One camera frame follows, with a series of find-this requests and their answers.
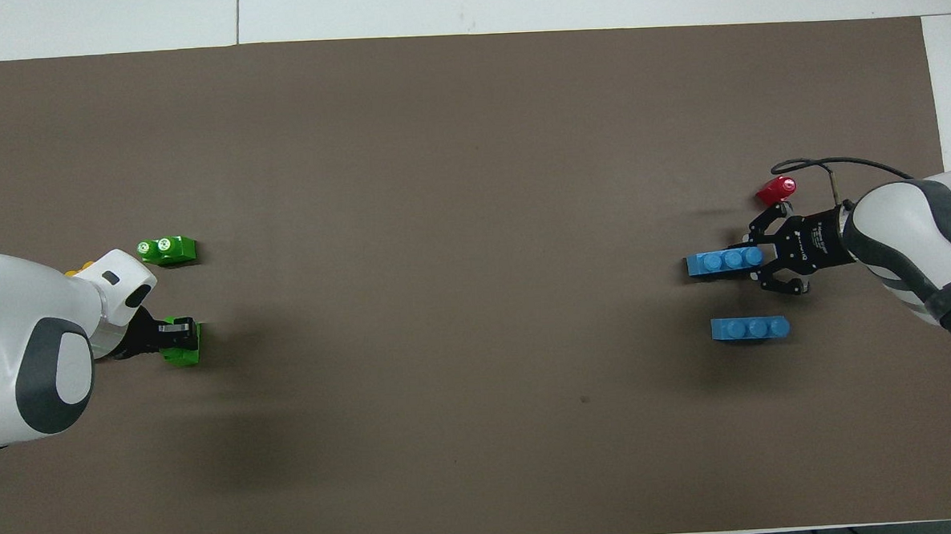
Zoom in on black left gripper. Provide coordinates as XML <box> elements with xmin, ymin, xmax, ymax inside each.
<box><xmin>112</xmin><ymin>305</ymin><xmax>200</xmax><ymax>362</ymax></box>

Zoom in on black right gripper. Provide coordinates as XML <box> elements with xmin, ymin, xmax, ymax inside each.
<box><xmin>747</xmin><ymin>197</ymin><xmax>857</xmax><ymax>297</ymax></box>

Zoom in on green two-stud block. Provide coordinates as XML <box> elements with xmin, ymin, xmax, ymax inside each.
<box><xmin>136</xmin><ymin>234</ymin><xmax>199</xmax><ymax>268</ymax></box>
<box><xmin>160</xmin><ymin>315</ymin><xmax>204</xmax><ymax>368</ymax></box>

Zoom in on blue three-stud block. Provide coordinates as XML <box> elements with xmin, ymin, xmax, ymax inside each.
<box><xmin>686</xmin><ymin>246</ymin><xmax>766</xmax><ymax>279</ymax></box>
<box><xmin>710</xmin><ymin>315</ymin><xmax>791</xmax><ymax>342</ymax></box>

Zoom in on red one-stud block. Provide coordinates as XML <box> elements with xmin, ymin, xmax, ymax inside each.
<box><xmin>755</xmin><ymin>175</ymin><xmax>798</xmax><ymax>208</ymax></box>

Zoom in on brown table mat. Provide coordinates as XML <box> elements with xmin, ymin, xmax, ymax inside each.
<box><xmin>0</xmin><ymin>12</ymin><xmax>951</xmax><ymax>534</ymax></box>

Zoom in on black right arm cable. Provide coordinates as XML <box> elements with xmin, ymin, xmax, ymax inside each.
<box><xmin>771</xmin><ymin>153</ymin><xmax>917</xmax><ymax>216</ymax></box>

